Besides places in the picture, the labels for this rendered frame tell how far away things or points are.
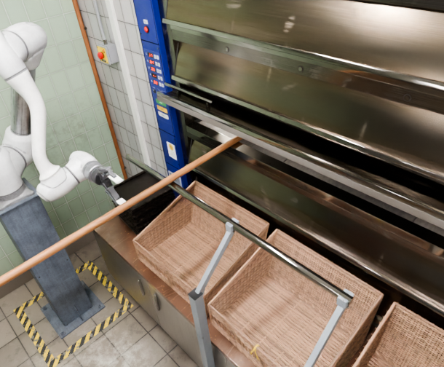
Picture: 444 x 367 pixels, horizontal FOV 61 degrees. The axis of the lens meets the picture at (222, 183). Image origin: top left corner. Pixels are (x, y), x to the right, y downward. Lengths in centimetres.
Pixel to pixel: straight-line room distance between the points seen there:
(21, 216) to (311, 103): 153
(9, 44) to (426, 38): 145
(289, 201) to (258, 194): 18
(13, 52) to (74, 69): 95
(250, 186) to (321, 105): 64
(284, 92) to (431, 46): 53
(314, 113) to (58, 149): 186
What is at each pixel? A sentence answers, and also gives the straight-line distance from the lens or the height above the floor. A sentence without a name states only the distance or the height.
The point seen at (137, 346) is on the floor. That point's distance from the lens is 256.
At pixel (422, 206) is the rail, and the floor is 143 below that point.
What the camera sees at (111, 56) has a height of 145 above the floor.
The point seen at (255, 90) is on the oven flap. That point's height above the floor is 152.
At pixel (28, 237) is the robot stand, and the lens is 227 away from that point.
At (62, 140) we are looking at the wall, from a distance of 276.
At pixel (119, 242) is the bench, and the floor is 58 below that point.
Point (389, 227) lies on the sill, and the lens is 149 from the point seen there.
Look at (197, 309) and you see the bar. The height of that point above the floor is 89.
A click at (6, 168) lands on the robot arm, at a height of 119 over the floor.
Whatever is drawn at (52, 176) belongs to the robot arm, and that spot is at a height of 123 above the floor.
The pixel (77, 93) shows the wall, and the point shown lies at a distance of 271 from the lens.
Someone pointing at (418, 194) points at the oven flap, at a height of 140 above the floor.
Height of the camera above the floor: 216
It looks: 38 degrees down
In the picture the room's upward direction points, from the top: 5 degrees counter-clockwise
